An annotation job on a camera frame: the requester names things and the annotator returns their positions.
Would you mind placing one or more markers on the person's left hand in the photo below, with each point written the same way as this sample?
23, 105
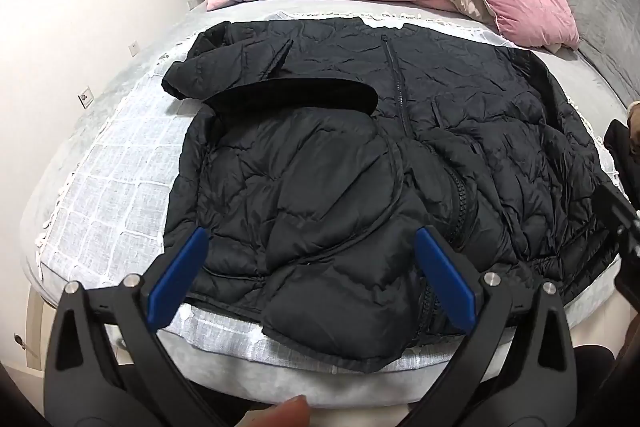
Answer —
287, 414

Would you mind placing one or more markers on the black quilted puffer jacket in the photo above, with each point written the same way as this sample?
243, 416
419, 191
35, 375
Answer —
325, 167

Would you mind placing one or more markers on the white wall socket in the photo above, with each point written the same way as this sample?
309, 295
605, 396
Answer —
85, 97
132, 48

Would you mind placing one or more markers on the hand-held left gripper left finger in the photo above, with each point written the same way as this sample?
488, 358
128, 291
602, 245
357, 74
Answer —
177, 279

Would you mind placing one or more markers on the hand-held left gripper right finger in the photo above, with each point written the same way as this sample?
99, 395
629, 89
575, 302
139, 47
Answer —
445, 279

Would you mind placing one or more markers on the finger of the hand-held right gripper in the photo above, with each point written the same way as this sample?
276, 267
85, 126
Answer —
617, 209

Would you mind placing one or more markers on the grey bed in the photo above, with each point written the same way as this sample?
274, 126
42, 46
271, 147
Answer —
130, 72

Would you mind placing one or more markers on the pink velvet pillow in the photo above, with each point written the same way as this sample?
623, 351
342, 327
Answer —
525, 7

